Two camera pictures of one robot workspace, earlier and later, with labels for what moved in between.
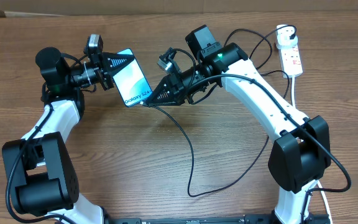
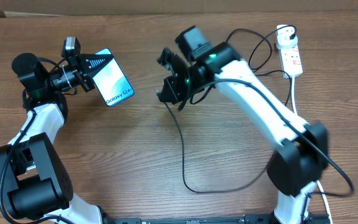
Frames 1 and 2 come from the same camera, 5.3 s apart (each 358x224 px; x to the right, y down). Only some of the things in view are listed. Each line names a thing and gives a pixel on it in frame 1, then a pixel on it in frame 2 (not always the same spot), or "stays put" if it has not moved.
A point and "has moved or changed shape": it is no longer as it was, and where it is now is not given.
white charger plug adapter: [283, 39] stays put
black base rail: [220, 219] stays put
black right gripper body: [190, 81] stays put
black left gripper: [109, 60] → [87, 61]
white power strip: [291, 60] stays put
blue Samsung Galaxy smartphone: [132, 83] has moved or changed shape
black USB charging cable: [191, 152] → [253, 70]
